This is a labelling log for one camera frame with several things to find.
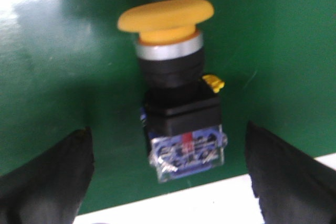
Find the yellow mushroom push button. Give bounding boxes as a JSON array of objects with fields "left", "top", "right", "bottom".
[{"left": 117, "top": 0, "right": 228, "bottom": 183}]

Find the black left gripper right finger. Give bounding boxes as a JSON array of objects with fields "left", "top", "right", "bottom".
[{"left": 245, "top": 121, "right": 335, "bottom": 223}]

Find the green conveyor belt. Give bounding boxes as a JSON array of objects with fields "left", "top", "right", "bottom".
[{"left": 1, "top": 0, "right": 335, "bottom": 213}]

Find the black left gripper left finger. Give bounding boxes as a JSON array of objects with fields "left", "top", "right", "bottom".
[{"left": 1, "top": 127, "right": 95, "bottom": 223}]

